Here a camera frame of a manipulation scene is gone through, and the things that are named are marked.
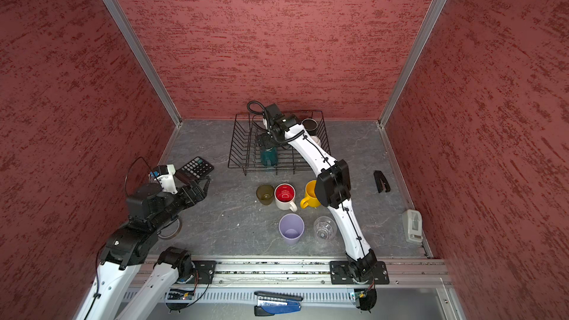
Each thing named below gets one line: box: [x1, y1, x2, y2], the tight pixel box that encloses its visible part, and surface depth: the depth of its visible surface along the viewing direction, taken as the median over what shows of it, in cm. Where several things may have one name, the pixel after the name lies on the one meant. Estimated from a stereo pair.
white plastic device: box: [401, 208, 424, 243], surface depth 84 cm
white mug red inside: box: [274, 182, 298, 213], surface depth 89 cm
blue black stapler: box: [254, 290, 304, 317], surface depth 68 cm
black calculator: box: [174, 156, 215, 185], surface depth 102 cm
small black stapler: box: [373, 170, 392, 194], surface depth 98 cm
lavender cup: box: [278, 212, 306, 246], surface depth 76 cm
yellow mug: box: [300, 179, 321, 209], surface depth 87 cm
